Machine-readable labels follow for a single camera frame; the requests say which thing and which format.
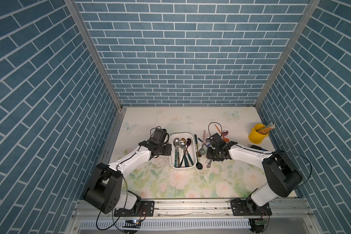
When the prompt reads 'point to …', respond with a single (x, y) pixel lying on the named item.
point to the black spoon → (199, 165)
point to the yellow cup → (255, 137)
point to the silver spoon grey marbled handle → (180, 144)
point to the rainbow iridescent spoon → (224, 132)
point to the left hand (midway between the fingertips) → (171, 149)
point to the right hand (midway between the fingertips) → (208, 155)
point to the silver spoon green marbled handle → (177, 144)
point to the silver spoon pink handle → (202, 150)
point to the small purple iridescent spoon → (188, 143)
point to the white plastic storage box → (191, 149)
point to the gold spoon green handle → (198, 154)
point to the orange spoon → (224, 139)
